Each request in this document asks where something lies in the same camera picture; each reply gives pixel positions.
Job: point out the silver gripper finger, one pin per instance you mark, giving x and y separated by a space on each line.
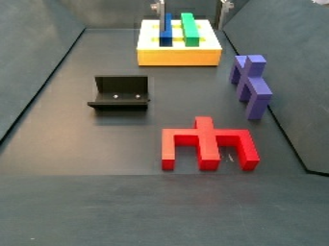
226 6
158 6

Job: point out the purple three-legged block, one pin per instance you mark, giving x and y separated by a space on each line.
253 90

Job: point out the yellow slotted board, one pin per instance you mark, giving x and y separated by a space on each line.
176 55

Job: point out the green bar block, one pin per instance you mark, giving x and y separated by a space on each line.
188 30

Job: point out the blue bar block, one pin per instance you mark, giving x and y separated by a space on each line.
166 32

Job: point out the red three-legged block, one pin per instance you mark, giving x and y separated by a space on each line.
206 138

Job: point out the black angle bracket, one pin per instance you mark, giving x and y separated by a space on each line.
120 92

